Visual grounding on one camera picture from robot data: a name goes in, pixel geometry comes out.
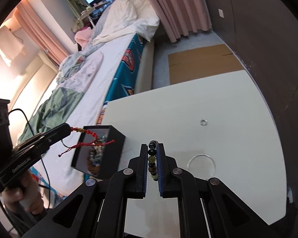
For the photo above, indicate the pink curtain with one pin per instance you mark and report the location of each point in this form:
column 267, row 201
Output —
column 180, row 17
column 38, row 31

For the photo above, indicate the bed with white blanket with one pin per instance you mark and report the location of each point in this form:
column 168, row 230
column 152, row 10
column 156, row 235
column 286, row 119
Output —
column 116, row 78

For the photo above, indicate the black jewelry box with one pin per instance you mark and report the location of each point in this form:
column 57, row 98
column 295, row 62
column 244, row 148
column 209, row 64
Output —
column 98, row 151

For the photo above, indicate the cardboard sheet on floor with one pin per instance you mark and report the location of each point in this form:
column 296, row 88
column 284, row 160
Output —
column 201, row 62

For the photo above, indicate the white printed shirt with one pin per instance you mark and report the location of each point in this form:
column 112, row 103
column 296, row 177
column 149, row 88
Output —
column 79, row 77

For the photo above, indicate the left pink curtain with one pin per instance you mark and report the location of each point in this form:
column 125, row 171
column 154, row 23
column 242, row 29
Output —
column 38, row 31

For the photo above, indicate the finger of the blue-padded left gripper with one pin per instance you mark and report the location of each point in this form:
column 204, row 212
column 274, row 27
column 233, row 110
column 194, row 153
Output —
column 141, row 174

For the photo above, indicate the white duvet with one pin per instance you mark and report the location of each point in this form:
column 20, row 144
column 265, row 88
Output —
column 126, row 17

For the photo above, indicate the person's left hand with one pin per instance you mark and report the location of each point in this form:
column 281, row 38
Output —
column 27, row 195

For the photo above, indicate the white wall socket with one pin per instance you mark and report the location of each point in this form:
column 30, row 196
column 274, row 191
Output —
column 221, row 14

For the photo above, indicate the pink plush toy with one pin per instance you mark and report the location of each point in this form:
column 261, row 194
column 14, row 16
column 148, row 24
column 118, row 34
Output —
column 83, row 36

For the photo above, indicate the green striped cloth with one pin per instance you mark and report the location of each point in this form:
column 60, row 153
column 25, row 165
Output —
column 53, row 112

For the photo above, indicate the silver bangle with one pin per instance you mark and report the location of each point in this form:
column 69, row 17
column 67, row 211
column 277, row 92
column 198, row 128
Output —
column 202, row 166

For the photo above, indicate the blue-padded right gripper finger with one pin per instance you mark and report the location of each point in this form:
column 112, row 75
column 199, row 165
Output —
column 162, row 170

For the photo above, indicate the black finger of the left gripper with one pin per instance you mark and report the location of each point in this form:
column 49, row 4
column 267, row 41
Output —
column 41, row 142

